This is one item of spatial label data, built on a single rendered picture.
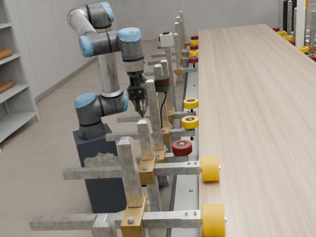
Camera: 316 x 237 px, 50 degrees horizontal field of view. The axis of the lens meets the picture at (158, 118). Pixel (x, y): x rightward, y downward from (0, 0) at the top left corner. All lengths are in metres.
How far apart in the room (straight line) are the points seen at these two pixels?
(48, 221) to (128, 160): 0.28
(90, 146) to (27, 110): 2.54
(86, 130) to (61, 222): 1.36
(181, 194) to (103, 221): 0.93
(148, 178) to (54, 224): 0.31
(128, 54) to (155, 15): 8.05
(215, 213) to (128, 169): 0.24
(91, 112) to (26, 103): 2.52
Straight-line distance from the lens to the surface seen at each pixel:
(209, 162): 1.08
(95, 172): 1.16
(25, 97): 4.67
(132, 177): 0.88
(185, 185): 1.62
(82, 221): 0.96
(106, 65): 2.13
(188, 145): 1.34
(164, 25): 9.41
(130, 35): 1.37
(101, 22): 2.03
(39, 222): 1.01
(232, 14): 9.27
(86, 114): 2.24
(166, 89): 1.29
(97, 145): 2.27
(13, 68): 4.61
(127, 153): 0.85
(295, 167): 1.21
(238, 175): 1.15
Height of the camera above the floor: 1.52
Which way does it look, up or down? 22 degrees down
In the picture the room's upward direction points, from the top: 7 degrees counter-clockwise
